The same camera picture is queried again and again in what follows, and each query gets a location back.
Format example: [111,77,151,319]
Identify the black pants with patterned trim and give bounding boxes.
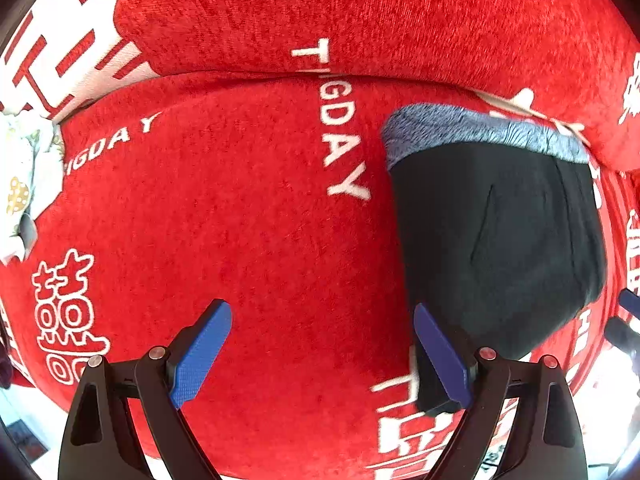
[382,103,609,417]

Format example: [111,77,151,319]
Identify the red sofa back cushion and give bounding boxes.
[0,0,640,172]

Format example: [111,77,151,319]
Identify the white floral cloth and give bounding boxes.
[0,110,65,264]

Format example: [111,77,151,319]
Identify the red sofa seat cover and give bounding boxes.
[1,75,639,479]

